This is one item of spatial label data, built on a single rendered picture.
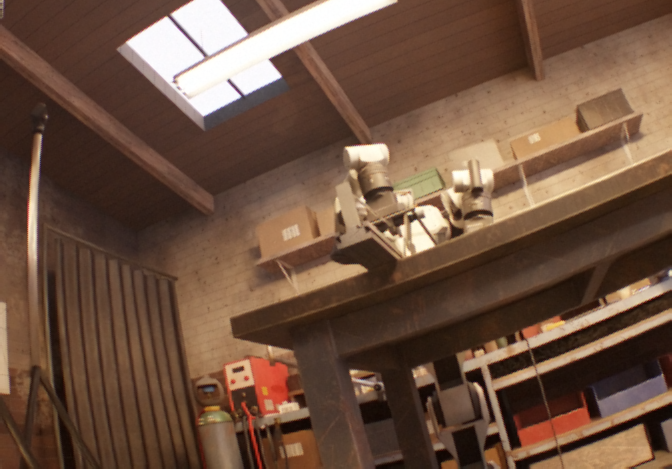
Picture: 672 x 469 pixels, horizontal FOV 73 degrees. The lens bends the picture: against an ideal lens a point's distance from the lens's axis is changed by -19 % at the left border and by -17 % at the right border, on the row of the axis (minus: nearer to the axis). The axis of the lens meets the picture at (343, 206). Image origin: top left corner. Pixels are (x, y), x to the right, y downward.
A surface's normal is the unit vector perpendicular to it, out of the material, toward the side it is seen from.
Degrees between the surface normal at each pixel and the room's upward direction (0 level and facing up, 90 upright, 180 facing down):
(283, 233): 90
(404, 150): 90
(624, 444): 90
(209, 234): 90
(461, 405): 107
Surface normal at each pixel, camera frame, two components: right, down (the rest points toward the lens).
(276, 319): -0.36, -0.33
